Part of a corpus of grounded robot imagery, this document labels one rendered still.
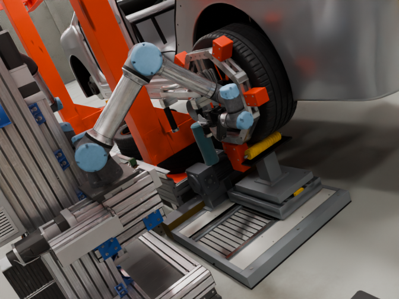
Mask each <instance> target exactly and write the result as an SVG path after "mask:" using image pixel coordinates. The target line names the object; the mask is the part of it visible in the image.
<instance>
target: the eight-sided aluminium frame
mask: <svg viewBox="0 0 399 299"><path fill-rule="evenodd" d="M212 51H213V48H212V47H210V48H206V49H201V50H195V51H193V52H191V53H188V54H186V56H185V64H184V68H186V69H188V70H190V71H192V72H194V73H195V72H196V68H197V67H196V65H195V62H194V60H200V59H208V58H209V59H210V60H211V61H213V62H214V63H215V64H216V65H217V66H218V67H219V68H220V69H221V70H222V71H223V72H224V73H225V74H226V75H227V76H228V77H229V78H230V79H231V80H232V81H233V82H234V84H236V85H237V88H238V90H239V92H240V96H241V99H242V102H243V105H244V107H245V110H246V111H247V112H250V113H251V114H252V115H253V117H254V122H253V125H252V126H251V127H250V128H249V129H241V131H240V133H239V132H229V131H227V135H226V138H224V139H222V140H221V141H220V142H222V141H223V142H228V143H232V144H238V145H243V144H244V143H246V142H247V141H249V140H250V138H251V136H252V133H253V131H254V129H255V126H256V124H257V121H258V119H259V117H260V113H259V110H258V107H257V106H247V104H246V101H245V98H244V95H243V94H244V93H245V92H247V91H248V90H250V89H251V86H250V83H249V80H248V79H249V78H248V77H247V74H246V73H245V72H244V70H242V69H240V68H239V67H238V66H237V65H236V64H235V63H234V62H233V61H232V60H231V59H230V58H228V59H226V60H224V61H222V62H220V61H219V60H218V59H216V58H215V57H214V56H212ZM210 130H211V131H212V133H213V136H214V137H215V139H217V138H216V134H217V127H214V128H210ZM217 140H218V139H217ZM218 141H219V140H218Z"/></svg>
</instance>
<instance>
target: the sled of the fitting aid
mask: <svg viewBox="0 0 399 299"><path fill-rule="evenodd" d="M321 189H322V183H321V179H320V177H317V176H313V178H312V179H311V180H310V181H308V182H307V183H306V184H304V185H303V186H302V187H301V188H299V189H298V190H297V191H295V193H293V194H292V195H290V196H289V197H288V198H287V199H285V200H284V201H283V202H282V203H277V202H273V201H269V200H267V199H264V198H260V197H258V196H255V195H251V194H248V193H245V192H242V191H239V190H237V188H236V186H233V187H232V188H231V189H229V190H228V191H227V194H228V196H229V199H230V201H232V202H235V203H238V204H241V205H243V206H246V207H248V208H252V209H254V210H257V211H259V212H262V213H265V214H268V215H271V216H273V217H276V218H279V219H281V220H284V219H285V218H286V217H287V216H289V215H290V214H291V213H292V212H293V211H295V210H296V209H297V208H298V207H300V206H301V205H302V204H303V203H305V202H306V201H307V200H308V199H309V198H311V197H312V196H313V195H314V194H316V192H318V191H319V190H321Z"/></svg>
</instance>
